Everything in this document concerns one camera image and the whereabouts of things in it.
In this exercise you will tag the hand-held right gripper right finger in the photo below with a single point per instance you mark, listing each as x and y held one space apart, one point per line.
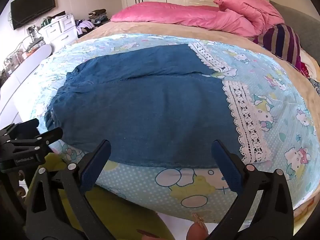
226 163

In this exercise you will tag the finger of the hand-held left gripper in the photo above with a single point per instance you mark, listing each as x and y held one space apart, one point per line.
20 128
37 140

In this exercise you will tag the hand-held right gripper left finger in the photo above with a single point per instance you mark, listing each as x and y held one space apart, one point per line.
96 160

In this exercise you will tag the blue denim pants lace trim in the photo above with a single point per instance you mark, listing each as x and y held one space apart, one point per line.
150 105

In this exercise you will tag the person's right hand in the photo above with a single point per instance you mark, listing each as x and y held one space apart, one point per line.
197 231

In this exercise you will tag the white curved dresser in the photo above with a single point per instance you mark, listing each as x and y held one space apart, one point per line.
22 80

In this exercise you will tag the person's green clothing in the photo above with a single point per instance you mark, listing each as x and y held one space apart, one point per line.
112 212

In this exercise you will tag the clear acrylic organizer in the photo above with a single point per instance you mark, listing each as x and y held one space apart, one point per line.
17 56

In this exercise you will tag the light blue cartoon printed blanket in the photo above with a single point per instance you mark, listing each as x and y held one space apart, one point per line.
287 120

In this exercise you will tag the small cosmetics rack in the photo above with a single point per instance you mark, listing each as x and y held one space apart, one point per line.
33 35

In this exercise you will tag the white drawer chest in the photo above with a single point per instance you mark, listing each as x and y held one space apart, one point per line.
61 31

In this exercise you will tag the purple clothes pile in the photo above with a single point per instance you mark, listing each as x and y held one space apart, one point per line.
83 26

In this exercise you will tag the red patterned cloth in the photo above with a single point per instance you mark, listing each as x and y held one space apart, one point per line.
305 65

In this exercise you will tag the purple striped pillow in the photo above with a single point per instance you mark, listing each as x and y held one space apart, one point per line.
282 42

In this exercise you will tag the dark folded clothes pile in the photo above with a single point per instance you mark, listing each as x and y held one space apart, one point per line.
98 15

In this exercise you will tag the pink velvet blanket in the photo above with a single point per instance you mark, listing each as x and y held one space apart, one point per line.
175 15

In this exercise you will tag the pink folded quilt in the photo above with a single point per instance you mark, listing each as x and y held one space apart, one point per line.
250 7

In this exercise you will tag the black wall television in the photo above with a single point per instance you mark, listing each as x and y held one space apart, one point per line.
32 6

